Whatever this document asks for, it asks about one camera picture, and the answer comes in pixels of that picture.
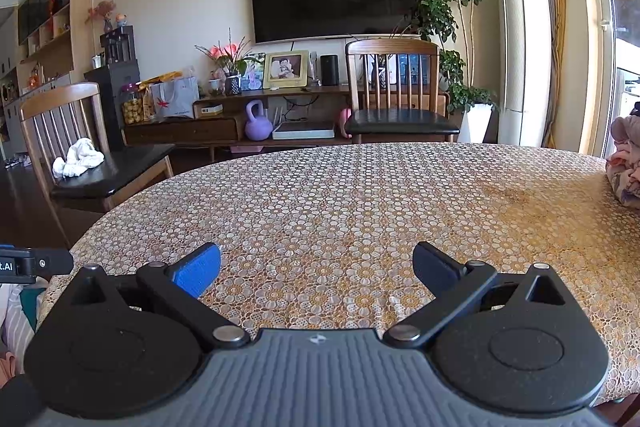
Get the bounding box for black coffee machine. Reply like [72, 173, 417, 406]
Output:
[100, 26, 136, 64]

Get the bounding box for striped grey cloth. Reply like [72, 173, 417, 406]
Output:
[0, 282, 48, 378]

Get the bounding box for vase of dried flowers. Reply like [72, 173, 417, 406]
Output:
[86, 0, 117, 34]

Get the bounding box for blue framed picture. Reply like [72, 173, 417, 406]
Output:
[400, 54, 430, 86]

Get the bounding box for white crumpled cloth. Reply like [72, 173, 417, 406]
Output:
[52, 138, 105, 178]

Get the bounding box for purple kettlebell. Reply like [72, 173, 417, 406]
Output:
[244, 100, 273, 142]

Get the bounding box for stack of folded clothes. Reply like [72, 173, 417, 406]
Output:
[606, 114, 640, 208]

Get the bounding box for white standing air conditioner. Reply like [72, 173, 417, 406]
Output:
[487, 0, 553, 148]

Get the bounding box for white planter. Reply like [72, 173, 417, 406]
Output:
[457, 103, 493, 144]

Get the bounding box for black cylindrical speaker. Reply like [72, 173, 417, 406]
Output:
[320, 54, 340, 86]

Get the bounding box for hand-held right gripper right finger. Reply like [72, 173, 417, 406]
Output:
[382, 241, 576, 350]

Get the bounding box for white flat box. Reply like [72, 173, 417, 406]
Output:
[271, 122, 336, 140]

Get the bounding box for white gift bag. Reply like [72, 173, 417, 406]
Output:
[150, 77, 200, 120]

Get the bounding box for pink illustrated picture card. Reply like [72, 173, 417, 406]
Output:
[245, 53, 266, 90]

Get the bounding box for yellow photo frame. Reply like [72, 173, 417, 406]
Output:
[263, 50, 310, 89]

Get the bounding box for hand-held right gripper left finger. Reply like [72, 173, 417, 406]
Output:
[65, 243, 250, 351]

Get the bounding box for pink flowers in pot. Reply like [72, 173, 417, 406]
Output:
[195, 29, 251, 96]

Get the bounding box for wooden television console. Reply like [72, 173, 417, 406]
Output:
[122, 84, 451, 158]

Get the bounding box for black cabinet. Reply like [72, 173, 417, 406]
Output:
[84, 59, 141, 152]

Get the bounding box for jar of gold chocolates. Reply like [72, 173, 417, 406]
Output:
[121, 84, 146, 125]

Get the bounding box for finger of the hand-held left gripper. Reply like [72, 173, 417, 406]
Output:
[22, 248, 74, 280]

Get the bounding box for wooden wall shelf unit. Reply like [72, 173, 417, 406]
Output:
[0, 0, 95, 148]

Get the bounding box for wooden chair black seat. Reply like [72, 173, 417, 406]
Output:
[345, 38, 460, 144]
[19, 82, 176, 248]

